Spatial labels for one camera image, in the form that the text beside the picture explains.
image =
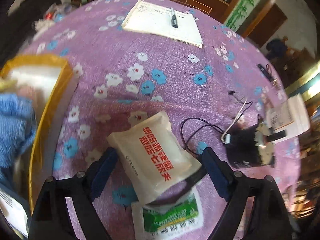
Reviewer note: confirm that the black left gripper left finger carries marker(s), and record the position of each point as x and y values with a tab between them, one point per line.
50	218

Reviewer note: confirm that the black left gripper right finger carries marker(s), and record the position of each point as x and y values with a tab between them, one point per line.
268	217

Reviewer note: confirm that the green white seed packet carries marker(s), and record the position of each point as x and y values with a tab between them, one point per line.
168	221

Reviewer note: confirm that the blue knitted towel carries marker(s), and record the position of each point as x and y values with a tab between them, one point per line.
18	130

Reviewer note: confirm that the white red-text sachet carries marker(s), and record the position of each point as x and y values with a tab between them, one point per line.
152	157

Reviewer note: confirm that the black electric motor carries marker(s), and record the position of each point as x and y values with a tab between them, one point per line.
252	146

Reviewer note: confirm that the white plastic jar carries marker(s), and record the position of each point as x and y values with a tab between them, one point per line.
288	120

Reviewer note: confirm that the purple floral tablecloth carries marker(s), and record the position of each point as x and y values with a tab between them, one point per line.
125	78

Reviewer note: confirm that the yellow-rimmed white storage box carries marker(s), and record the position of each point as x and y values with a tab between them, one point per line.
52	79

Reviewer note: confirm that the person in dark clothes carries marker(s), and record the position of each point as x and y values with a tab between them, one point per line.
277	48

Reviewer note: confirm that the black leather sofa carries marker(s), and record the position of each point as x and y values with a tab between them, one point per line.
18	26

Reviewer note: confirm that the black marker pen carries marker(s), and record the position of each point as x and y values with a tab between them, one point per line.
173	18

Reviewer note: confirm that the white paper notepad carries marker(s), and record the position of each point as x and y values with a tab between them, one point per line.
150	18

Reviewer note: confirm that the small black adapter with cable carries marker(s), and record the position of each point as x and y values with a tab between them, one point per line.
195	178

